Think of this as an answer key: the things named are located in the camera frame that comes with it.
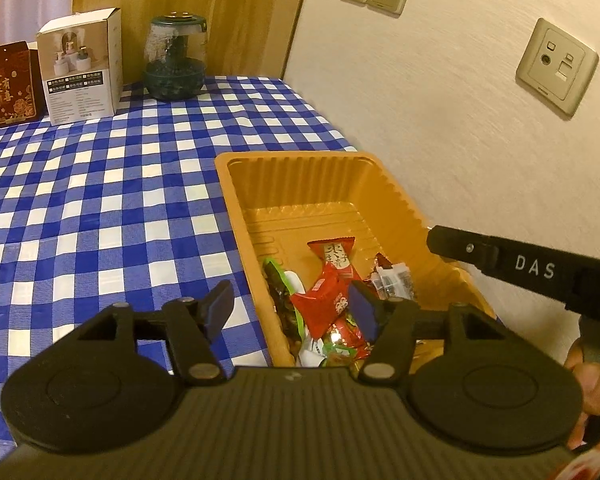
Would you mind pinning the wooden panel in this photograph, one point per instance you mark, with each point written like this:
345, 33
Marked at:
230, 10

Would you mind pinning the clear grey snack packet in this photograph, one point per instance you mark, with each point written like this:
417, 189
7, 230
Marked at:
395, 282

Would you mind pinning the person's right hand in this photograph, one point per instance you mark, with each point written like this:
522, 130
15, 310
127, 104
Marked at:
597, 385

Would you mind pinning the person's right forearm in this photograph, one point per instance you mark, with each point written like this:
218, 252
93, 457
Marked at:
592, 462

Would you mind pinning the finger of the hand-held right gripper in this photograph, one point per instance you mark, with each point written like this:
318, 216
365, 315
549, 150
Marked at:
455, 245

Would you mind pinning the orange plastic tray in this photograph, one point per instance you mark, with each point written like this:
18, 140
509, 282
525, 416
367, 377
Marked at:
300, 185

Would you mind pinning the red patterned tin box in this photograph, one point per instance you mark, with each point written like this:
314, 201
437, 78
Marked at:
10, 85

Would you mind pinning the dark red candy packet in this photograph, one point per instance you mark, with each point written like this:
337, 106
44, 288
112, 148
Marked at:
381, 262

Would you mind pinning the white wrapper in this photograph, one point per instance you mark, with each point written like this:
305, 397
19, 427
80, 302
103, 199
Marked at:
275, 285

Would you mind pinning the glass jar with green lid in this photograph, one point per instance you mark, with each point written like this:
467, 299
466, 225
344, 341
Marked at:
175, 60

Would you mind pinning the beige wall data socket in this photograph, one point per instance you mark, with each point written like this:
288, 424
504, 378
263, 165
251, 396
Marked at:
557, 67

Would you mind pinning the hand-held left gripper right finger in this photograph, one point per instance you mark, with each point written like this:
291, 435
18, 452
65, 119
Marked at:
364, 310

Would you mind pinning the large red snack packet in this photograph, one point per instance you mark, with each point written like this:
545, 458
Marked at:
336, 257

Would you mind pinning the red square snack packet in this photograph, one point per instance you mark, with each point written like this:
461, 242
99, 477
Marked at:
315, 305

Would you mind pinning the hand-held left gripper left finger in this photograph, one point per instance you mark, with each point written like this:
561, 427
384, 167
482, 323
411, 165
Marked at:
220, 307

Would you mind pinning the blue white checkered tablecloth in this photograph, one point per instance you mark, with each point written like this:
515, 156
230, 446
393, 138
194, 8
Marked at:
105, 200

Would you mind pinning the white printed carton box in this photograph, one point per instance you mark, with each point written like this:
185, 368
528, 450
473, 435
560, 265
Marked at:
75, 75

